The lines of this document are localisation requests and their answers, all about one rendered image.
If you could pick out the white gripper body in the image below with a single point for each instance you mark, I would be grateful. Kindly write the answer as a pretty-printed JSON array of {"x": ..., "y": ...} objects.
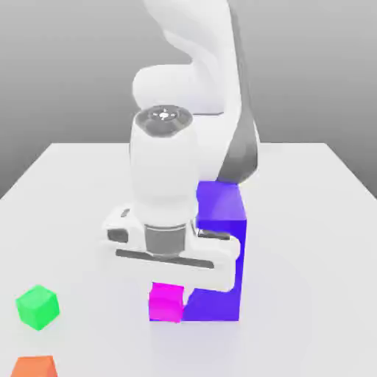
[{"x": 206, "y": 272}]

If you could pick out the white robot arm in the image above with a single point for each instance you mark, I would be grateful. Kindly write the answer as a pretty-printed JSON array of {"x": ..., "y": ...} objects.
[{"x": 163, "y": 173}]

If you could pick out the small magenta cube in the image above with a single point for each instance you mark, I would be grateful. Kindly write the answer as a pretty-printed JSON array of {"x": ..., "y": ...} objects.
[{"x": 165, "y": 303}]

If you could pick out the small green cube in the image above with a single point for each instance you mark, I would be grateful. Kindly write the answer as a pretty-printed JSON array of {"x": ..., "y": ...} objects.
[{"x": 37, "y": 307}]

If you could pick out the small orange cube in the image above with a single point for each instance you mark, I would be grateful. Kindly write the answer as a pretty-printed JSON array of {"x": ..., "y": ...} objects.
[{"x": 34, "y": 367}]

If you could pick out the large purple box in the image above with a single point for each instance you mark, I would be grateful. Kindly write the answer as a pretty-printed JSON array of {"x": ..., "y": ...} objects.
[{"x": 219, "y": 206}]

